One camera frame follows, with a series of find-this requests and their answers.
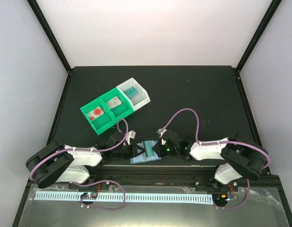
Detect teal VIP card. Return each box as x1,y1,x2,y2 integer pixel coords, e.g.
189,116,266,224
142,140,158,160

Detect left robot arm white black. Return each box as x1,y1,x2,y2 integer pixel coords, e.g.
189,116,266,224
25,131,145,189

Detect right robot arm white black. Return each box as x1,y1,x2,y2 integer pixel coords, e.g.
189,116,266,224
153,128,271,192

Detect card with red circles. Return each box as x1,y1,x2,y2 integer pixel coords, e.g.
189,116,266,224
87,107,104,121

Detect white card red marks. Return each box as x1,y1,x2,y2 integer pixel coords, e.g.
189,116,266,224
106,96,122,109

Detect teal card in white bin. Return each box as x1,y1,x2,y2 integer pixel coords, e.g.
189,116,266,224
124,87,139,98

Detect green bin left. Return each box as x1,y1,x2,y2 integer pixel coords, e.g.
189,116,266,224
80,98,116,135

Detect green bin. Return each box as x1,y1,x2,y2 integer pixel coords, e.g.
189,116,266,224
99,87,133,120
80,98,116,135

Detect green bin middle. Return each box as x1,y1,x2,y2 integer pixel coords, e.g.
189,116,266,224
99,87,133,120

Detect left controller board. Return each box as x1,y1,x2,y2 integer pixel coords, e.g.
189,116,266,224
80,192,97,200

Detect controller board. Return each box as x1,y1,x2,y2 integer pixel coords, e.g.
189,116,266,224
80,192,97,200
212,194,233,201

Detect right controller board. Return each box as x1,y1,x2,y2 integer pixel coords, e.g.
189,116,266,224
212,194,233,201

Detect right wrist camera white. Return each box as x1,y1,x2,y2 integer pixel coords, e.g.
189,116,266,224
156,127,167,145

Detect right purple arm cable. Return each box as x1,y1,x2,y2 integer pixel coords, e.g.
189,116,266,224
159,108,271,171

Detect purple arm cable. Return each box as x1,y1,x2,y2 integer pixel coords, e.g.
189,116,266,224
159,108,271,171
28,118,130,182

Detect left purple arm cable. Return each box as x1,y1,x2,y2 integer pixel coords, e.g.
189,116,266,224
28,118,130,182

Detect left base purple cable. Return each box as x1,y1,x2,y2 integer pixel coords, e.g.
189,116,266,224
72,179,126,211

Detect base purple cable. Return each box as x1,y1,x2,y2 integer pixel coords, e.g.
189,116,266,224
213,179,250,210
72,179,126,211

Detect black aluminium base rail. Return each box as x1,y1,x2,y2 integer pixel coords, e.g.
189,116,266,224
67,165,279,190

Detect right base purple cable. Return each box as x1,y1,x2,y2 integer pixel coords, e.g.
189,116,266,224
213,179,250,210

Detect white slotted cable duct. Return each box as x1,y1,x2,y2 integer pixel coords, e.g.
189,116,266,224
34,191,213,205

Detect left frame post black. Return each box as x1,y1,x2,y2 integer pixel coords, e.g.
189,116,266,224
27,0,72,73

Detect frame post black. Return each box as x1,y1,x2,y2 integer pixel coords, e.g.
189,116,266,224
236,0,282,73
27,0,72,73

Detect right frame post black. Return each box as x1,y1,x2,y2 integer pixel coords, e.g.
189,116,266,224
236,0,282,73

